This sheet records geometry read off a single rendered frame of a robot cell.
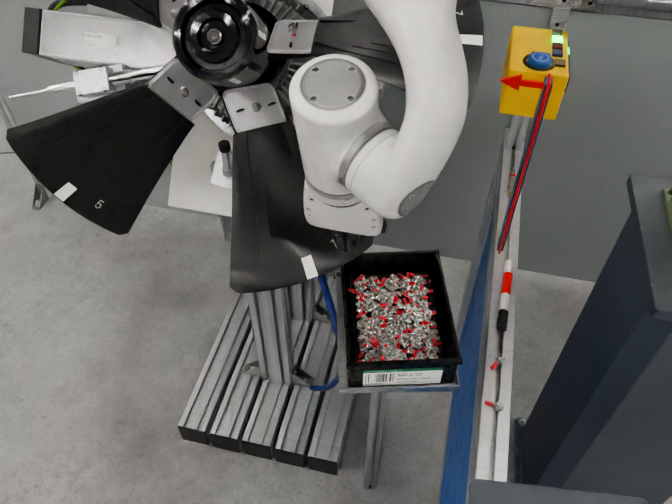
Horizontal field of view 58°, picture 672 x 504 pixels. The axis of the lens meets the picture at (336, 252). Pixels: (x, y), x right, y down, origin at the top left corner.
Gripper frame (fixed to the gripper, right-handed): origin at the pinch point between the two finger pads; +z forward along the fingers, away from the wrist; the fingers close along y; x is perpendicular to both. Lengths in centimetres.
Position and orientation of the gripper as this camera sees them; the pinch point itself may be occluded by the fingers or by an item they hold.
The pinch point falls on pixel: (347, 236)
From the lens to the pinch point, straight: 85.0
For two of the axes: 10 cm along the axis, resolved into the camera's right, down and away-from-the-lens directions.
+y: -9.7, -1.8, 1.5
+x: -2.2, 8.9, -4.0
